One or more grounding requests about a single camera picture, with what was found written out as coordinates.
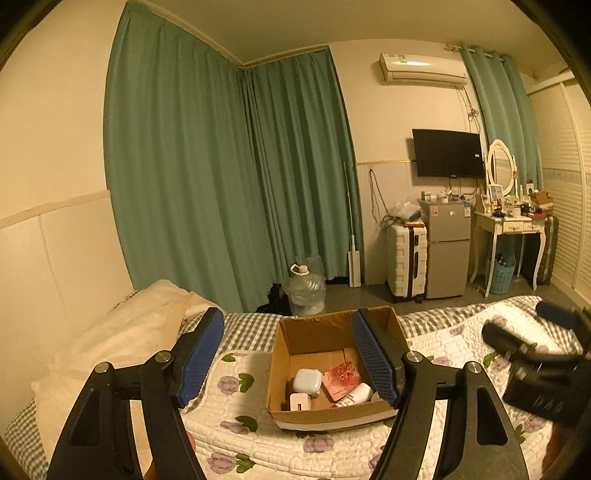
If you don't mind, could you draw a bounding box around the cream padded jacket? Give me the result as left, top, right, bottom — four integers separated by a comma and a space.
30, 279, 218, 444

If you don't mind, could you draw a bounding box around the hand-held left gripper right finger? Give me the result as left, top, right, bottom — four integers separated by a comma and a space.
352, 308, 529, 480

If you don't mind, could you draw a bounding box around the oval white vanity mirror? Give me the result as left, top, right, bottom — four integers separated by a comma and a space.
486, 138, 517, 197

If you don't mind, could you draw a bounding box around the light blue earbuds case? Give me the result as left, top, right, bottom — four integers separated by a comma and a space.
294, 368, 322, 398

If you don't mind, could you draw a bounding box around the cardboard box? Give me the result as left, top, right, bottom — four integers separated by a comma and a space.
265, 305, 411, 432

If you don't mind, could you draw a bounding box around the white plastic bottle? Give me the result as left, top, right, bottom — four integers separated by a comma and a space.
333, 383, 374, 408

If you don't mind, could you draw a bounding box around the green corner curtain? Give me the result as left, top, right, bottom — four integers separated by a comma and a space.
240, 48, 365, 282

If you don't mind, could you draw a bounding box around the clear water jug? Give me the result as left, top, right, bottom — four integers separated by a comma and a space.
283, 255, 328, 318

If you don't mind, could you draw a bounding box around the wide green curtain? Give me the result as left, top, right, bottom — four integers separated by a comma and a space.
105, 0, 278, 315

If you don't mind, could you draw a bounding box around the white air conditioner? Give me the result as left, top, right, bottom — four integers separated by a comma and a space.
379, 52, 468, 89

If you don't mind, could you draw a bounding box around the floral quilted blanket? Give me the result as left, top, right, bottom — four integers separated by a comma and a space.
180, 295, 585, 480

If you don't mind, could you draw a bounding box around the red patterned packet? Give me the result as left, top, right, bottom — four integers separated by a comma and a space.
322, 362, 363, 401

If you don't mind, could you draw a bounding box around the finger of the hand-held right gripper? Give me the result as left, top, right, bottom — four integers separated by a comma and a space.
536, 301, 591, 356
481, 320, 541, 361

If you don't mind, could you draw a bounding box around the black wall television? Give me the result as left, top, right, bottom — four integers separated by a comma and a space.
412, 128, 485, 180

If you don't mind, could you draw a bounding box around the small silver fridge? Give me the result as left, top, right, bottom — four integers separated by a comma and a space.
419, 198, 472, 300

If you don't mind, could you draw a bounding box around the white dressing table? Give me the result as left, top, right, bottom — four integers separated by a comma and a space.
470, 210, 548, 298

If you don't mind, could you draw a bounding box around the person's right hand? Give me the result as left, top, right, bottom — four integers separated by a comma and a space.
542, 422, 591, 480

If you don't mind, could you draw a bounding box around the blue plastic basket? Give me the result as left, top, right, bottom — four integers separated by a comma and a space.
485, 256, 517, 295

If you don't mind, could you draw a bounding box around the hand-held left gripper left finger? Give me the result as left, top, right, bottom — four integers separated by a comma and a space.
46, 307, 226, 480

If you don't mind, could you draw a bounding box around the white louvered wardrobe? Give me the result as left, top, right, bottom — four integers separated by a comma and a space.
526, 76, 591, 305

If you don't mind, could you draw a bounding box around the narrow light green curtain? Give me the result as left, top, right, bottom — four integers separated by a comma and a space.
459, 44, 546, 195

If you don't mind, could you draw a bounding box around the clear plastic bag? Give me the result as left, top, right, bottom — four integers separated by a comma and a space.
385, 199, 423, 224

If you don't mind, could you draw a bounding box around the white hard suitcase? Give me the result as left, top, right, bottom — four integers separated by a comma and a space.
385, 222, 430, 304

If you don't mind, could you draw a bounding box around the white flat mop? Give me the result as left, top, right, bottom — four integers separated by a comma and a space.
342, 161, 365, 288

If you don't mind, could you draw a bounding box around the dark hard suitcase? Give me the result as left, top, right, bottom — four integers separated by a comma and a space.
522, 215, 559, 287

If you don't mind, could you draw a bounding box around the dark wall cable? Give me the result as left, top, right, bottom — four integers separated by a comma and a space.
368, 168, 393, 227

